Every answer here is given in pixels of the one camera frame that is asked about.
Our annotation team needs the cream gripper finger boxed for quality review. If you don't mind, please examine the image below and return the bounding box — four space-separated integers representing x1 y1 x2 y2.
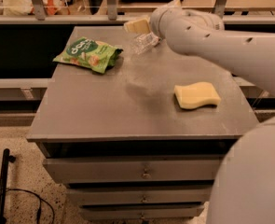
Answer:
124 17 151 34

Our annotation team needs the clear plastic water bottle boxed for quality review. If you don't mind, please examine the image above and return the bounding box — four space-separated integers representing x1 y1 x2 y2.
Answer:
131 33 160 54

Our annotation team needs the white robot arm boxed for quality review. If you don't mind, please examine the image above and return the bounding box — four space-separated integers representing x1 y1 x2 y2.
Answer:
125 0 275 224

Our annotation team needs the green snack bag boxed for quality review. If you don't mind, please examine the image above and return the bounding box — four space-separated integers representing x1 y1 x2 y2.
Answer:
53 37 123 74

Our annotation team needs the yellow sponge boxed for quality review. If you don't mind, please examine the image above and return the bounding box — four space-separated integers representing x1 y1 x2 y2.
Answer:
174 82 221 109

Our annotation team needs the grey metal railing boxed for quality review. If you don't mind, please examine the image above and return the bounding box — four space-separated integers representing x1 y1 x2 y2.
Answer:
0 0 275 20

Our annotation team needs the grey drawer cabinet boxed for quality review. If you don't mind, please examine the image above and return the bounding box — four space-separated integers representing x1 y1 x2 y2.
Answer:
25 25 260 221

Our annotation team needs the white and orange bag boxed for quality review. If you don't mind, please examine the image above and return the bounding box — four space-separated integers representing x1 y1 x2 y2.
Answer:
3 0 63 16

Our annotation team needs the top grey drawer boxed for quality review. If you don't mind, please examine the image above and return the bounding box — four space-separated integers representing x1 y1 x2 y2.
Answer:
43 155 221 184

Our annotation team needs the grey drawer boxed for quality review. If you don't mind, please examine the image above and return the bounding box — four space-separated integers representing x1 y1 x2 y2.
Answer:
43 155 221 184
79 203 204 220
67 185 212 205

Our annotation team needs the middle grey drawer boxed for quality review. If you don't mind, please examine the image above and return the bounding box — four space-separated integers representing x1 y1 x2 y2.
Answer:
67 185 212 205

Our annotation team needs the bottom grey drawer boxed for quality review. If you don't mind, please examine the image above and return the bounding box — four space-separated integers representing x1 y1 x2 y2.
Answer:
79 203 204 220

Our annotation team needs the black stand pole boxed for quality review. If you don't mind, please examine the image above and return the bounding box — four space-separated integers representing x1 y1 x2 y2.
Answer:
0 148 16 224

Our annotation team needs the black floor cable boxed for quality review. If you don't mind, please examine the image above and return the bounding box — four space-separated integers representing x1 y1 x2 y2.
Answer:
0 188 56 224

